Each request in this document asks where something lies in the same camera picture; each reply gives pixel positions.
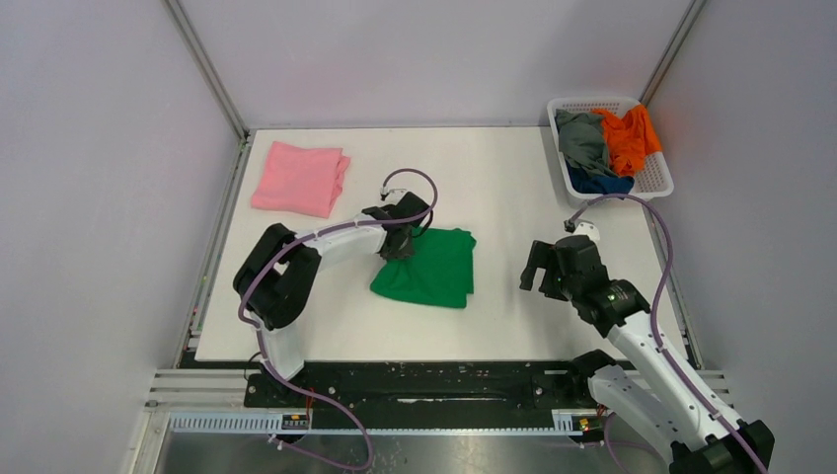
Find green t shirt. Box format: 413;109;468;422
370;228;477;309

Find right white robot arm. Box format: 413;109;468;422
520;235;775;473

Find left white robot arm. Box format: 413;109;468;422
233;190;433;406

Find blue t shirt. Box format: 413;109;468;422
564;164;635;195

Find folded pink t shirt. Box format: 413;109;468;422
251;141;350;218

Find white plastic laundry basket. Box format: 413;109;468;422
546;96;674;208

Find grey t shirt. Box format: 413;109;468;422
555;109;616;177

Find orange t shirt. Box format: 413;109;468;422
592;105;662;177

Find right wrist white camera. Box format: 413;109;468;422
565;220;601;242

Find wrist white camera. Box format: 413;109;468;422
565;220;601;242
379;187;409;205

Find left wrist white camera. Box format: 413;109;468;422
379;187;409;205

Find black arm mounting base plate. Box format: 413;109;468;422
244;361;604;431

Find aluminium frame rail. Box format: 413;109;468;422
162;0;253;142

